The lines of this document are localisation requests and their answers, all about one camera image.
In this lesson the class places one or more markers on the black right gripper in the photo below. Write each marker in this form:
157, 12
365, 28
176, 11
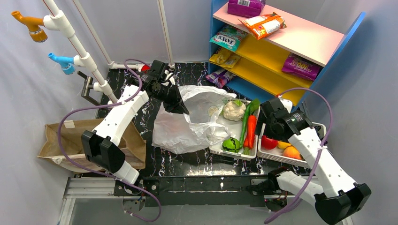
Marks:
269, 114

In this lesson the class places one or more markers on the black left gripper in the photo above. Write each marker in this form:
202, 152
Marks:
169, 96

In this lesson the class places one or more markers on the red apple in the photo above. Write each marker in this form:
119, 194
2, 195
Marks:
268, 143

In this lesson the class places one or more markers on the yellow pear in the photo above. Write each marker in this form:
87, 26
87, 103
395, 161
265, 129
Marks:
283, 145

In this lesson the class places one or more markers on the white plastic grocery bag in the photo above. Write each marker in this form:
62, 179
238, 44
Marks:
186, 133

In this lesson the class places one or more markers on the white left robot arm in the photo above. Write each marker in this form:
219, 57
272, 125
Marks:
101, 145

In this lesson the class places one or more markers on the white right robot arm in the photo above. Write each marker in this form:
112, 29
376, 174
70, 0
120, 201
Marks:
336, 195

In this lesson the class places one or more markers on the purple snack bag right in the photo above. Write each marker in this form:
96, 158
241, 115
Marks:
300, 67

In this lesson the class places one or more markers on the purple snack bag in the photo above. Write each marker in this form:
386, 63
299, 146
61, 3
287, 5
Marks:
300, 67
245, 8
220, 77

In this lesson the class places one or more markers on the purple snack bag bottom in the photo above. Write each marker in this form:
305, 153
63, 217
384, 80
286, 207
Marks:
220, 77

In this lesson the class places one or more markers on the brown paper bag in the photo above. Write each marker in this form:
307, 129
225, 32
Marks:
132, 145

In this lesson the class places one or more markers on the green Fox's candy bag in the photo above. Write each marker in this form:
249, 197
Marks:
228, 37

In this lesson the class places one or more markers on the orange snack bag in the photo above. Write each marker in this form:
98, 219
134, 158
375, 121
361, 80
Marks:
264, 25

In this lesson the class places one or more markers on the purple snack bag top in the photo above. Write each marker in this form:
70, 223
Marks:
245, 8

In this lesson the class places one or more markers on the red pepper toy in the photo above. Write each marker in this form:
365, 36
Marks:
145, 68

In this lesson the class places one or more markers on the green chili pepper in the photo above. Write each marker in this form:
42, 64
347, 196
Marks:
250, 110

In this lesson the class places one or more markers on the orange carrot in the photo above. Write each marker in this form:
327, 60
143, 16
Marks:
250, 135

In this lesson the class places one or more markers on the white fruit basket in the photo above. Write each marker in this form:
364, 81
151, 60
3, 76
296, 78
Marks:
279, 151

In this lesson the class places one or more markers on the orange peach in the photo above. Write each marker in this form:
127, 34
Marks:
292, 152

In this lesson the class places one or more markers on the white vegetable basket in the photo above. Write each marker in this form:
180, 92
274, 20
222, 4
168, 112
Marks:
234, 129

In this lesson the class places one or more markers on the white cauliflower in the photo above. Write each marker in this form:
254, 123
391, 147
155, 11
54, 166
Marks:
234, 110

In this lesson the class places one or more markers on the green watermelon toy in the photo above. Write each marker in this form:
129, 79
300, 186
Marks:
231, 145

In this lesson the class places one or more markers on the dark metal hook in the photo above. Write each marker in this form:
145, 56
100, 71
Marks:
87, 87

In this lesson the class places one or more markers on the colourful wooden shelf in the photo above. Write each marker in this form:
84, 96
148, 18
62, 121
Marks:
258, 72

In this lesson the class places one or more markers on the yellow snack packet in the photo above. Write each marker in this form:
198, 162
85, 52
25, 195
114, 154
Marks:
224, 58

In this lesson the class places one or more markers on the blue pipe hook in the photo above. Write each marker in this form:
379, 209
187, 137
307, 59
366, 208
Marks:
66, 63

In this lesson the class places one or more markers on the orange pipe hook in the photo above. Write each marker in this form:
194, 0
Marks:
33, 25

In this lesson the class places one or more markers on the aluminium base frame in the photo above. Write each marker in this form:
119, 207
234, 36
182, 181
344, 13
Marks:
188, 200

